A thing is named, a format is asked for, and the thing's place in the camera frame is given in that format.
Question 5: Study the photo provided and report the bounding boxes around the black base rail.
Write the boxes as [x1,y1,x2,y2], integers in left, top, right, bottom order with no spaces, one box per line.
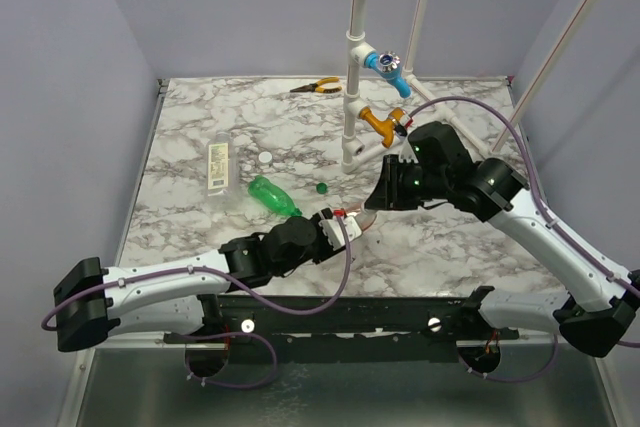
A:
[159,294,520,367]

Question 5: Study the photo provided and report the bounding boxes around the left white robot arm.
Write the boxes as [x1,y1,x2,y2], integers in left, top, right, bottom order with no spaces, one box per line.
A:
[41,209,362,353]

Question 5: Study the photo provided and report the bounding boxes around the yellow handled pliers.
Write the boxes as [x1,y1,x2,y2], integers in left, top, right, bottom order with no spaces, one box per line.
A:
[290,77,342,94]

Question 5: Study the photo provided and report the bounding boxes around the white PVC pipe frame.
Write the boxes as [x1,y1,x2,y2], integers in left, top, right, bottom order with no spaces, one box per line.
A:
[340,0,626,174]

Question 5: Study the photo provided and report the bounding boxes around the orange label tea bottle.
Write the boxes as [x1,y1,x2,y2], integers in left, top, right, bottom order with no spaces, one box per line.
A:
[345,203,377,232]

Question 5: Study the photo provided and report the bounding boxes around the brass yellow faucet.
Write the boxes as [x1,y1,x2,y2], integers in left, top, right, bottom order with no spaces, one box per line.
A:
[358,107,413,149]

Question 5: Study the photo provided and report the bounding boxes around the white round bottle cap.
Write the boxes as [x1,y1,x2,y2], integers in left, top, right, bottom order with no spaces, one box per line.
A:
[258,151,273,165]

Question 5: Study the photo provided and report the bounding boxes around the green bottle cap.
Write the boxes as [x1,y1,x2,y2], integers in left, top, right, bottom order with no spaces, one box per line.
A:
[316,183,328,195]

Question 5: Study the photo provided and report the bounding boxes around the blue plastic faucet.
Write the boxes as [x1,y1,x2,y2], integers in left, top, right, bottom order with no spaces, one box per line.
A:
[364,51,411,99]

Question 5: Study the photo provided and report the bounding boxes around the green plastic bottle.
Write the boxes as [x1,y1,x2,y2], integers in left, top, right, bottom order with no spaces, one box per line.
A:
[248,176,302,217]

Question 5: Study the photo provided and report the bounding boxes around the clear square water bottle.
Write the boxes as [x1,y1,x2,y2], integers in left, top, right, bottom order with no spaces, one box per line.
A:
[205,131,239,198]

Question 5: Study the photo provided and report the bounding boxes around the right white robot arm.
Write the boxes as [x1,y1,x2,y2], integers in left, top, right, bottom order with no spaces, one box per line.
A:
[364,121,639,358]

